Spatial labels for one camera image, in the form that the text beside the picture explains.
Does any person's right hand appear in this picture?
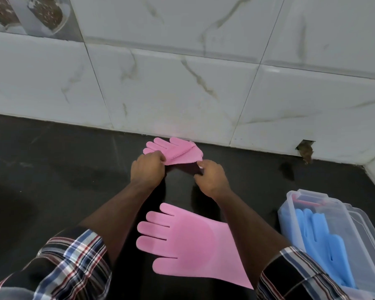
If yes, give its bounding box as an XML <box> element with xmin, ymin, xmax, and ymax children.
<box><xmin>193</xmin><ymin>159</ymin><xmax>232</xmax><ymax>199</ymax></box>

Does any person's left hand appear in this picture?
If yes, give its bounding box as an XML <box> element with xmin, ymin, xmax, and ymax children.
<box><xmin>130</xmin><ymin>151</ymin><xmax>167</xmax><ymax>186</ymax></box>

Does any pink bristled silicone glove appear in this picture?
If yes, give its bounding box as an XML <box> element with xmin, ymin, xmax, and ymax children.
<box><xmin>143</xmin><ymin>137</ymin><xmax>204</xmax><ymax>166</ymax></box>

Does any person's left forearm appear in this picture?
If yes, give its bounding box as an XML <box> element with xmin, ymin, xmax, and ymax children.
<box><xmin>78</xmin><ymin>179</ymin><xmax>158</xmax><ymax>266</ymax></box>

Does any person's right forearm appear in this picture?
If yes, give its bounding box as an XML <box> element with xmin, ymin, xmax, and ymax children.
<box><xmin>217</xmin><ymin>189</ymin><xmax>291</xmax><ymax>275</ymax></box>

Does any pink smooth silicone glove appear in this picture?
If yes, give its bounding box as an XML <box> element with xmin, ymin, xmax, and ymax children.
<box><xmin>136</xmin><ymin>202</ymin><xmax>254</xmax><ymax>290</ymax></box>

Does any clear plastic storage box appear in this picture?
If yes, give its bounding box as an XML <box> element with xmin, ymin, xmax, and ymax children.
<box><xmin>277</xmin><ymin>189</ymin><xmax>375</xmax><ymax>300</ymax></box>

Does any red item in box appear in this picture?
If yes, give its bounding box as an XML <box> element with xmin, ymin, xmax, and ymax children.
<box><xmin>295</xmin><ymin>198</ymin><xmax>328</xmax><ymax>208</ymax></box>

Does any plaid left shirt sleeve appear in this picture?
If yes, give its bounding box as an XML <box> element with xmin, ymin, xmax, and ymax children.
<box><xmin>0</xmin><ymin>226</ymin><xmax>113</xmax><ymax>300</ymax></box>

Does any plaid shirt sleeve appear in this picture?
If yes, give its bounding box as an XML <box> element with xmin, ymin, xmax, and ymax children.
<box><xmin>0</xmin><ymin>226</ymin><xmax>113</xmax><ymax>300</ymax></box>
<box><xmin>256</xmin><ymin>246</ymin><xmax>352</xmax><ymax>300</ymax></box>

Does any blue silicone glove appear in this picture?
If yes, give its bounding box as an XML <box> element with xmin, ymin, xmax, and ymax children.
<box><xmin>294</xmin><ymin>208</ymin><xmax>359</xmax><ymax>290</ymax></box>

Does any plaid right shirt sleeve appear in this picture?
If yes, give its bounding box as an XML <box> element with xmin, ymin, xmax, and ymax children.
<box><xmin>256</xmin><ymin>246</ymin><xmax>352</xmax><ymax>300</ymax></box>

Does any clear plastic box lid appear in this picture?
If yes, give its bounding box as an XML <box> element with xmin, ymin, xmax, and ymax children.
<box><xmin>344</xmin><ymin>201</ymin><xmax>375</xmax><ymax>300</ymax></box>

